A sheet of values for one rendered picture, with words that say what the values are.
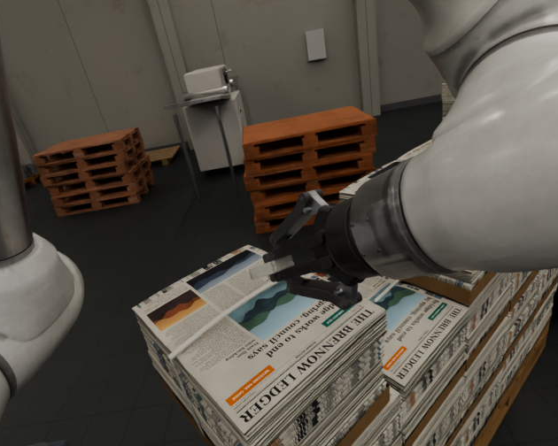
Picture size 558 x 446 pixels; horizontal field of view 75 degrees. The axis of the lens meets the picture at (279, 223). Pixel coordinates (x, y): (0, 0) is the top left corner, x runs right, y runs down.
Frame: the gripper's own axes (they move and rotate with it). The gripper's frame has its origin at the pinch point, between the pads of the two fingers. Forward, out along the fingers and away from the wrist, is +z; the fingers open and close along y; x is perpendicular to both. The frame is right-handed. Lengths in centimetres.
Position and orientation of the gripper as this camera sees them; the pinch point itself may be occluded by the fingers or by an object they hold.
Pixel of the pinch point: (270, 267)
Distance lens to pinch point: 48.5
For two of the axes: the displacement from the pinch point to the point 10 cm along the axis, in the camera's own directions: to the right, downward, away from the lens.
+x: 8.0, -2.3, 5.6
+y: 3.4, 9.4, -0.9
